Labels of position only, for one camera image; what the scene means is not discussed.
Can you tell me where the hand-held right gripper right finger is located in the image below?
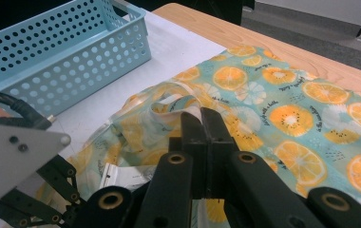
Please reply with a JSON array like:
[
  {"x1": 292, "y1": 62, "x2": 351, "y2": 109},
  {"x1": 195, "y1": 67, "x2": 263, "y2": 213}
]
[{"x1": 200, "y1": 106, "x2": 240, "y2": 198}]

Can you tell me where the light blue perforated plastic basket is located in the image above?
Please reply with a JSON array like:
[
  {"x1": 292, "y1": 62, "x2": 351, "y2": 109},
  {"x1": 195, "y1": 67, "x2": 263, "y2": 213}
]
[{"x1": 0, "y1": 0, "x2": 153, "y2": 118}]

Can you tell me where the white ointment tube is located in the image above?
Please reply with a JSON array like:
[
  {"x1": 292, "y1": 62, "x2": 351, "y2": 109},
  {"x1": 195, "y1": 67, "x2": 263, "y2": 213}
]
[{"x1": 99, "y1": 162, "x2": 158, "y2": 192}]

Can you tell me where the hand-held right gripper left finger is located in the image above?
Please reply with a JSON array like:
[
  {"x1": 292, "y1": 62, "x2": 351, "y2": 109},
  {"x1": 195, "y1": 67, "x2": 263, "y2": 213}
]
[{"x1": 168, "y1": 111, "x2": 209, "y2": 200}]

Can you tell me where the left hand-held gripper black cable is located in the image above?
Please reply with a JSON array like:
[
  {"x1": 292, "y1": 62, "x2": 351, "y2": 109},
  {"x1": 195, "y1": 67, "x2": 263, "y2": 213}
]
[{"x1": 0, "y1": 89, "x2": 57, "y2": 131}]

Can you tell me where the orange slice print tote bag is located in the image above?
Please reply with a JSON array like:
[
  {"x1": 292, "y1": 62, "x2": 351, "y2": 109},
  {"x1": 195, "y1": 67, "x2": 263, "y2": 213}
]
[{"x1": 35, "y1": 45, "x2": 361, "y2": 228}]

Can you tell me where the white table mat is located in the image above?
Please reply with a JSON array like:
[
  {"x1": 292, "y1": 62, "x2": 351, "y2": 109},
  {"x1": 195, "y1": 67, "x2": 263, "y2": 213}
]
[{"x1": 0, "y1": 9, "x2": 228, "y2": 228}]

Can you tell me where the white cabinet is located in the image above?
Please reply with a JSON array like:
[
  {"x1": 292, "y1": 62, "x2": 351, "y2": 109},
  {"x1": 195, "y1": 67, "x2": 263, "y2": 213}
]
[{"x1": 254, "y1": 0, "x2": 361, "y2": 28}]

